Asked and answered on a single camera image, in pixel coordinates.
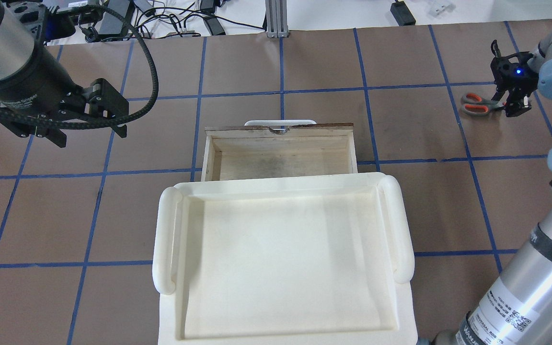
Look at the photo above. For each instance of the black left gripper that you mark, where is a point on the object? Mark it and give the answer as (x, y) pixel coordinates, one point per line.
(26, 94)

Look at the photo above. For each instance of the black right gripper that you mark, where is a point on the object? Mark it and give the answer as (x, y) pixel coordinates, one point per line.
(512, 80)

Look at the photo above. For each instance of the grey orange scissors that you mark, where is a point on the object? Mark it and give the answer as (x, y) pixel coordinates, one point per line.
(475, 105)

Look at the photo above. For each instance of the wooden drawer with white handle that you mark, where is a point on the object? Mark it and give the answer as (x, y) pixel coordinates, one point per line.
(280, 148)

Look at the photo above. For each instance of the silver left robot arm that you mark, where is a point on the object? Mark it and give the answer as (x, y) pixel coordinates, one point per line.
(24, 30)

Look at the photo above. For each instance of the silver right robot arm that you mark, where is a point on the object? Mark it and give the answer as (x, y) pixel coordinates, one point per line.
(517, 308)

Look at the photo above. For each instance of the black power adapter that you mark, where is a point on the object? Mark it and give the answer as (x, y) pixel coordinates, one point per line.
(402, 13)

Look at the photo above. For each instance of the white plastic tray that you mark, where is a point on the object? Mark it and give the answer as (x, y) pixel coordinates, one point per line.
(313, 260)

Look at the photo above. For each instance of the aluminium frame post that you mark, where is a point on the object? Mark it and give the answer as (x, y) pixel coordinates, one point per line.
(276, 25)

